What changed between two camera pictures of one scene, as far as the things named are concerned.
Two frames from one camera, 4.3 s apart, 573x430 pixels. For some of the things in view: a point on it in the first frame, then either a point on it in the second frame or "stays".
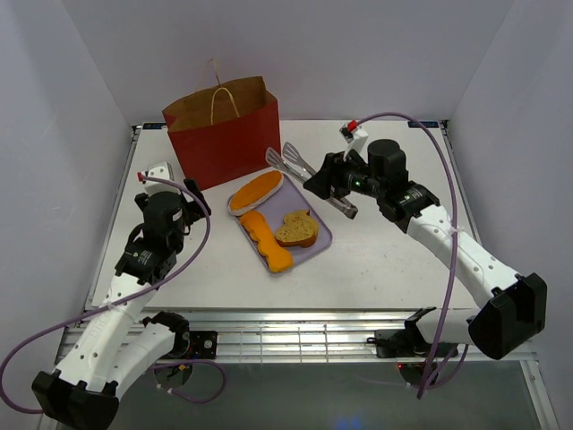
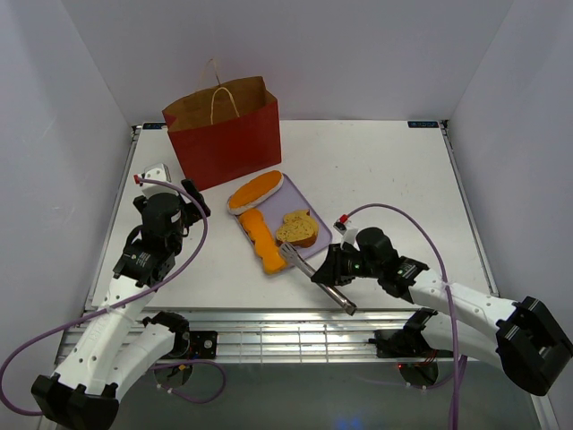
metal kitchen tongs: (292, 164) -> (290, 254)
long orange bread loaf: (255, 191) stays
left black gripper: (192, 210) stays
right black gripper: (321, 183) -> (331, 273)
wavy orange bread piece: (279, 260) stays
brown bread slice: (298, 229) stays
